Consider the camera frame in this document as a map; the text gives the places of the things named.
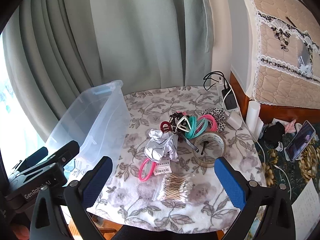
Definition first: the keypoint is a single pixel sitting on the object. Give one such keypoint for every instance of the black white leopard scrunchie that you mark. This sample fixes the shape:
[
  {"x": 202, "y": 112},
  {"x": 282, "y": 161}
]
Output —
[{"x": 219, "y": 115}]

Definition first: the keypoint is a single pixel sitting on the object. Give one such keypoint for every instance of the pink round mirror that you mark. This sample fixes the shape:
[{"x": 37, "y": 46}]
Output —
[{"x": 146, "y": 170}]

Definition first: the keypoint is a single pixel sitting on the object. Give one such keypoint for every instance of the cream hair claw clip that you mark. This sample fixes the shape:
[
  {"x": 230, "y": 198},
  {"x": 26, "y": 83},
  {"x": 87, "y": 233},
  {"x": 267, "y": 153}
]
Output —
[{"x": 184, "y": 124}]

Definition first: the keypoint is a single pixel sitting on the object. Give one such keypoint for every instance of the clear plastic storage bin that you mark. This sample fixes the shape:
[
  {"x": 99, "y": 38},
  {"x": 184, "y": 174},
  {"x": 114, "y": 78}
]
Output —
[{"x": 97, "y": 120}]

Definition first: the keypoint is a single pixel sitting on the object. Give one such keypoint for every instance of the white ear drops box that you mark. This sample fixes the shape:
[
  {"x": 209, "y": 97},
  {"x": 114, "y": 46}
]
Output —
[{"x": 162, "y": 167}]

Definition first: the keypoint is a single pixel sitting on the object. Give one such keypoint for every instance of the white notepaper sheet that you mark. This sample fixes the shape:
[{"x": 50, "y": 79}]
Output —
[{"x": 306, "y": 211}]

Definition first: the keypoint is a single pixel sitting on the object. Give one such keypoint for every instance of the beige quilted lace cover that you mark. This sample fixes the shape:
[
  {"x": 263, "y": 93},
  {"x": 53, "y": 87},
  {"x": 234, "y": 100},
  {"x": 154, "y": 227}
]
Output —
[{"x": 285, "y": 54}]

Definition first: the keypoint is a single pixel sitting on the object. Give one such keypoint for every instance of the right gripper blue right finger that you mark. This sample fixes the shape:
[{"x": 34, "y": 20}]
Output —
[{"x": 243, "y": 195}]

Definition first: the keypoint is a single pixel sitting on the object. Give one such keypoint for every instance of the dark red hair claw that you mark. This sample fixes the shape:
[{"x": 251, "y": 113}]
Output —
[{"x": 165, "y": 127}]

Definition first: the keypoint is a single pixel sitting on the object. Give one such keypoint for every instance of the black beaded hair clip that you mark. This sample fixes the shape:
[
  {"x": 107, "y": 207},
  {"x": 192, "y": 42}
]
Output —
[{"x": 174, "y": 118}]

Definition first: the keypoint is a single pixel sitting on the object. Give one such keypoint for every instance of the grey green curtain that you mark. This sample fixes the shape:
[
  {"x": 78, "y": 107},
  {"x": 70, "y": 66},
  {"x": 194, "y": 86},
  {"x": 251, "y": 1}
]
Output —
[{"x": 56, "y": 49}]

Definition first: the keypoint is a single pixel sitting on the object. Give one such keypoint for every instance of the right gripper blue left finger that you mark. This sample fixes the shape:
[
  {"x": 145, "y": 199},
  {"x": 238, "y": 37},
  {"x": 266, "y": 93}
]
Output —
[{"x": 80, "y": 195}]

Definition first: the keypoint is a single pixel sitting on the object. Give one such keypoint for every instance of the clear tape roll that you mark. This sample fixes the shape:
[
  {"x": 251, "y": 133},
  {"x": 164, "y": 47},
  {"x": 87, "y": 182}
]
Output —
[{"x": 210, "y": 145}]

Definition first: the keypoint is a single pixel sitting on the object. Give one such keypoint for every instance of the white charger block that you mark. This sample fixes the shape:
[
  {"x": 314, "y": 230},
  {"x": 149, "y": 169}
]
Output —
[{"x": 234, "y": 120}]

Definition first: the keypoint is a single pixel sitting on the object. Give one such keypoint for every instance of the black power adapter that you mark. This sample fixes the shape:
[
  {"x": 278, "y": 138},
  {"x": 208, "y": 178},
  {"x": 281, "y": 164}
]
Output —
[{"x": 228, "y": 99}]

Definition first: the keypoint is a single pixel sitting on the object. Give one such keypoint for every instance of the bag of cotton swabs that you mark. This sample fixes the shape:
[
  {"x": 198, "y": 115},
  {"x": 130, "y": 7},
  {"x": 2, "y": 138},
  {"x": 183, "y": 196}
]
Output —
[{"x": 175, "y": 187}]

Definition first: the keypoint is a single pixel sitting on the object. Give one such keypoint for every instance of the smartphone on stand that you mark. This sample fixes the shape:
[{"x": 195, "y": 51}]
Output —
[{"x": 300, "y": 141}]

